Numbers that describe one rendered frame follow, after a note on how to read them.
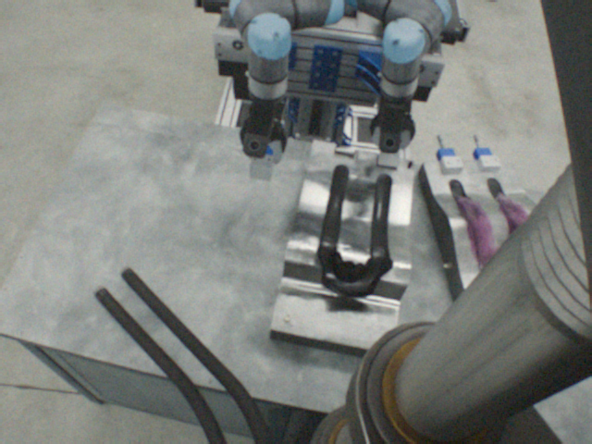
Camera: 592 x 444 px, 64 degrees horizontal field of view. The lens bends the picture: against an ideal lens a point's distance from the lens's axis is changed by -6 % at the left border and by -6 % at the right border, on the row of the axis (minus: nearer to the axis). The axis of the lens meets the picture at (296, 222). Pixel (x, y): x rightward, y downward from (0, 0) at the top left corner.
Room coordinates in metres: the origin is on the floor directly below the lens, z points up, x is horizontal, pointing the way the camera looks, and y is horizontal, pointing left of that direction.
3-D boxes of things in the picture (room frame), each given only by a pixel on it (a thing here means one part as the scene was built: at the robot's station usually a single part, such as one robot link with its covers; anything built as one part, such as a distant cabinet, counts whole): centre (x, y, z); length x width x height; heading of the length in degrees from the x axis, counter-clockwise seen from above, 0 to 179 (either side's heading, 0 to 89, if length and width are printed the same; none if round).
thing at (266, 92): (0.75, 0.10, 1.17); 0.08 x 0.08 x 0.05
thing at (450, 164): (0.91, -0.37, 0.86); 0.13 x 0.05 x 0.05; 13
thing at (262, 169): (0.77, 0.09, 0.93); 0.13 x 0.05 x 0.05; 176
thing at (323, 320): (0.60, -0.13, 0.87); 0.50 x 0.26 x 0.14; 176
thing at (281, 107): (0.76, 0.09, 1.09); 0.09 x 0.08 x 0.12; 176
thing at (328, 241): (0.62, -0.14, 0.92); 0.35 x 0.16 x 0.09; 176
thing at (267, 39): (0.75, 0.09, 1.25); 0.09 x 0.08 x 0.11; 27
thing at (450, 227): (0.66, -0.49, 0.86); 0.50 x 0.26 x 0.11; 13
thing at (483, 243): (0.67, -0.48, 0.90); 0.26 x 0.18 x 0.08; 13
